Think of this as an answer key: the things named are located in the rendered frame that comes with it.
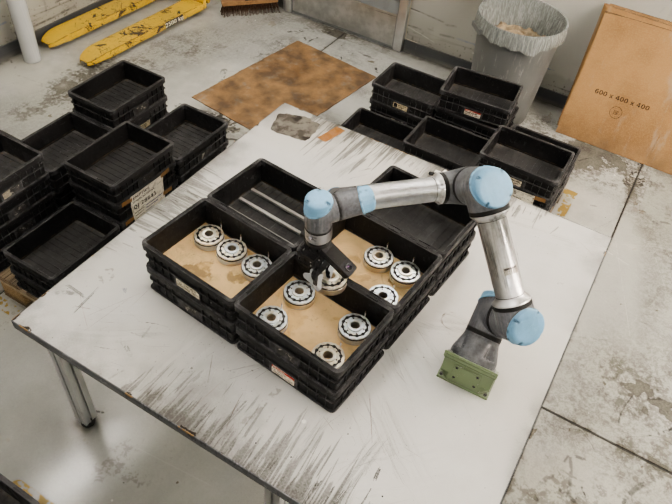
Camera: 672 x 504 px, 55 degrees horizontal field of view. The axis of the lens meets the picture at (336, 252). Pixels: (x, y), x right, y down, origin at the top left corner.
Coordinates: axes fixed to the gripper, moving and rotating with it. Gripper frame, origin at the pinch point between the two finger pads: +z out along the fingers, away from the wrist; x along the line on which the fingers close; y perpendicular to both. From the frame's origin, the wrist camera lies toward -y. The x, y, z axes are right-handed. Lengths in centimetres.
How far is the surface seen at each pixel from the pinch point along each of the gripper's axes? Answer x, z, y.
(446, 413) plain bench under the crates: -2, 31, -46
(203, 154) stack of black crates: -67, 65, 128
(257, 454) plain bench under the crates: 45, 26, -10
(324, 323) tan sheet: 2.1, 17.0, -1.6
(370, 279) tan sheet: -22.7, 19.3, -2.3
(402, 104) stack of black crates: -174, 74, 77
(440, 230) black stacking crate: -60, 23, -8
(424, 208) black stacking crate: -66, 24, 3
